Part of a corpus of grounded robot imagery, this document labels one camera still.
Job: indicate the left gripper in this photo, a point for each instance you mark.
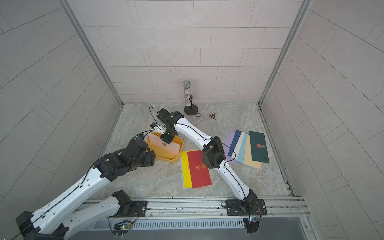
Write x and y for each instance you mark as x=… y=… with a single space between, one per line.
x=151 y=158

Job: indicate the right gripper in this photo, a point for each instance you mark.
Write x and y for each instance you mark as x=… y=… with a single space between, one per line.
x=166 y=137

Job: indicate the pink envelope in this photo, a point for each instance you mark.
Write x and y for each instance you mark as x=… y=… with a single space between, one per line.
x=162 y=149

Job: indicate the yellow storage tray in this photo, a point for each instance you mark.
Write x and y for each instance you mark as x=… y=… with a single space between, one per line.
x=177 y=139

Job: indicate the yellow envelope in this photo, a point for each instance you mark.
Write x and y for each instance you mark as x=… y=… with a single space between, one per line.
x=186 y=171

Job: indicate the red envelope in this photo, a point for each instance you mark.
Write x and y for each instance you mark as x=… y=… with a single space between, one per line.
x=200 y=175

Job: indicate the light green envelope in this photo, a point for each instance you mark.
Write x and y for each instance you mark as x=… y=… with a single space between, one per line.
x=181 y=161

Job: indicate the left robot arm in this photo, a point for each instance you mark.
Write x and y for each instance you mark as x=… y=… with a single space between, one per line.
x=59 y=219

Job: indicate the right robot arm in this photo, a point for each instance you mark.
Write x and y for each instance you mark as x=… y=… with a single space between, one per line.
x=213 y=154

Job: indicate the purple envelope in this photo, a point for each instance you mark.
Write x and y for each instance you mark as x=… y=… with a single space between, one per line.
x=228 y=145

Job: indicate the navy blue envelope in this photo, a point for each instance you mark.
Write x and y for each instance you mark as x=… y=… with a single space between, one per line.
x=234 y=142

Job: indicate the white envelope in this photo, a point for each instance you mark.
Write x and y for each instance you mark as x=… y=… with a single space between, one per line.
x=238 y=146

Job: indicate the left circuit board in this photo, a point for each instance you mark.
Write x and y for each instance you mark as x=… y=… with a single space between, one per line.
x=121 y=228

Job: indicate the circuit board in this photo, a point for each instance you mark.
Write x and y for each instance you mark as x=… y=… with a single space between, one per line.
x=121 y=228
x=251 y=226

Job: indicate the light blue envelope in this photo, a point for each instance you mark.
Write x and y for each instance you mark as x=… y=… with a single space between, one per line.
x=241 y=153

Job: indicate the tan envelope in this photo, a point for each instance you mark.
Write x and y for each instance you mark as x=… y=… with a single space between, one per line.
x=248 y=155

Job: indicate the dark green envelope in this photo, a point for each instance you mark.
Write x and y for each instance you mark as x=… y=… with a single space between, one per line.
x=259 y=147

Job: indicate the right circuit board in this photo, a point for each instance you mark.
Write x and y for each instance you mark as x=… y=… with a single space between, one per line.
x=251 y=226

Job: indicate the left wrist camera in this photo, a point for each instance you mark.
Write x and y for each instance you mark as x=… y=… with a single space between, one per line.
x=140 y=136

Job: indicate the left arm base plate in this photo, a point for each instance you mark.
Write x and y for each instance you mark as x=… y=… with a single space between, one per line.
x=134 y=209

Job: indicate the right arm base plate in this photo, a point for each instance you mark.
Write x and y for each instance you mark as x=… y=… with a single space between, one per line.
x=236 y=207

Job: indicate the aluminium mounting rail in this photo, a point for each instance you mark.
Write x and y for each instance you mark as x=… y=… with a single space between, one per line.
x=211 y=207

